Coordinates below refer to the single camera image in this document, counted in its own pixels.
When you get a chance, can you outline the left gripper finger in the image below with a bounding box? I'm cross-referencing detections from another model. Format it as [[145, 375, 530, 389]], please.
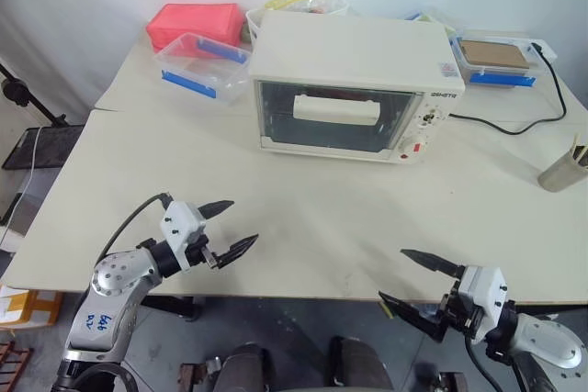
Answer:
[[213, 233, 260, 271], [198, 199, 235, 220]]

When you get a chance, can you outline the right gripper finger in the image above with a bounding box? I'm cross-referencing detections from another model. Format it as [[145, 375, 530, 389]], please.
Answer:
[[378, 290, 449, 344], [400, 248, 463, 280]]

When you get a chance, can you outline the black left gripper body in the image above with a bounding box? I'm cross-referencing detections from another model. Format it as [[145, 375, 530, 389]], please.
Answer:
[[186, 233, 222, 270]]

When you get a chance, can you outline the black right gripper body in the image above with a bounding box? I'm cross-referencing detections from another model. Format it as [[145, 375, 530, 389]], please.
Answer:
[[431, 279, 483, 342]]

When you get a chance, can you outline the glass oven door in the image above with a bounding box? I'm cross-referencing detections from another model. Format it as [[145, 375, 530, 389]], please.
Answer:
[[254, 79, 422, 155]]

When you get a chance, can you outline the white toaster oven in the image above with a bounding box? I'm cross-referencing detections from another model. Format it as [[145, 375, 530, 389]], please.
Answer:
[[247, 10, 466, 167]]

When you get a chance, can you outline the dark rounded shape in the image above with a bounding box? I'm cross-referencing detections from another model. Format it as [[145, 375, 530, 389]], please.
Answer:
[[214, 342, 270, 392], [327, 335, 395, 392]]

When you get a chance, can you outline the empty clear blue-clip container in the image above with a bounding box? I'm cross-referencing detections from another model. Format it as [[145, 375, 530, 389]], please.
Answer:
[[153, 32, 252, 106]]

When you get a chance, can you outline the grey cup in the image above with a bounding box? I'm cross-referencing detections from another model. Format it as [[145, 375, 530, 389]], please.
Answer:
[[537, 152, 586, 194]]

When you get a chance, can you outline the yellow cardboard box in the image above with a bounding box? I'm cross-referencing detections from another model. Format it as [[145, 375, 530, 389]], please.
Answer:
[[0, 284, 64, 330]]

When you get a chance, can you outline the black floor tray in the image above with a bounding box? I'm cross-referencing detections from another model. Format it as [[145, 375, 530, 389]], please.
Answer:
[[1, 124, 86, 171]]

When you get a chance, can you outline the red plastic box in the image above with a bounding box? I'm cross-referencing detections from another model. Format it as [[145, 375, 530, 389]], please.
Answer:
[[145, 2, 245, 51]]

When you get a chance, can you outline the clear container with brown block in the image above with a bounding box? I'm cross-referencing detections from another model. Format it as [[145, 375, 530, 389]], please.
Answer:
[[448, 28, 548, 89]]

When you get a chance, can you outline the brown flat block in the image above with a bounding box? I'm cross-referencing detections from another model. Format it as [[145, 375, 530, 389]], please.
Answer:
[[459, 39, 532, 73]]

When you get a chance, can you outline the yellow-topped clear zip bag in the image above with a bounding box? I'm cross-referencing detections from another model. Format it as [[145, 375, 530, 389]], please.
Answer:
[[263, 0, 351, 17]]

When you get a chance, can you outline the white power plug adapter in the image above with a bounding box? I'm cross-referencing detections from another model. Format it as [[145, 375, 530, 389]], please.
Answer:
[[526, 40, 560, 63]]

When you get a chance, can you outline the small blue-lidded clear container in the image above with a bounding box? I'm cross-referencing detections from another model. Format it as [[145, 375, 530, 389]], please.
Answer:
[[403, 9, 457, 34]]

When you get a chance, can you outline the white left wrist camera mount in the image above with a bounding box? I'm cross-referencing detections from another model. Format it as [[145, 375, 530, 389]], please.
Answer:
[[159, 201, 207, 270]]

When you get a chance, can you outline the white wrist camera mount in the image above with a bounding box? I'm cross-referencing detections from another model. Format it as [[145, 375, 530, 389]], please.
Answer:
[[457, 264, 509, 333], [159, 201, 207, 270]]

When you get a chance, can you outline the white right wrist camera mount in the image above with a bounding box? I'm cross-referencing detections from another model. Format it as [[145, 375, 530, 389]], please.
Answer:
[[457, 264, 509, 333]]

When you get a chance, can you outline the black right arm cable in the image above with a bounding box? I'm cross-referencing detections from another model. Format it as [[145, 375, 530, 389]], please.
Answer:
[[463, 334, 503, 392]]

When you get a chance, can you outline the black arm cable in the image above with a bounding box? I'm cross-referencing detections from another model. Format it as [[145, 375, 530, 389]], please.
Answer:
[[96, 193, 174, 265], [463, 334, 503, 392]]

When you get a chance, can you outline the black table frame bracket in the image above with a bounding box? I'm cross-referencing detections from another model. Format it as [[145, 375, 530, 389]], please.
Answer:
[[139, 295, 207, 322]]

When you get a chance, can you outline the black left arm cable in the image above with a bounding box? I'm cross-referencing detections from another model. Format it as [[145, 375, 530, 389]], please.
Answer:
[[96, 193, 174, 265]]

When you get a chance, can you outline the white oven door handle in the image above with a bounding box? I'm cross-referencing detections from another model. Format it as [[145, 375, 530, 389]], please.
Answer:
[[292, 94, 382, 127]]

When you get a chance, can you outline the thin white cable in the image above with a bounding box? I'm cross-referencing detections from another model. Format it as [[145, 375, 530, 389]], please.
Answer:
[[0, 125, 45, 246]]

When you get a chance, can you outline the black power cable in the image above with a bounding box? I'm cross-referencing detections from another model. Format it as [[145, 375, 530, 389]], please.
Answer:
[[447, 45, 569, 137]]

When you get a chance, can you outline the red metal frame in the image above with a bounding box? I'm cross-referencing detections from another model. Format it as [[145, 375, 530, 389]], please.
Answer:
[[0, 340, 36, 392]]

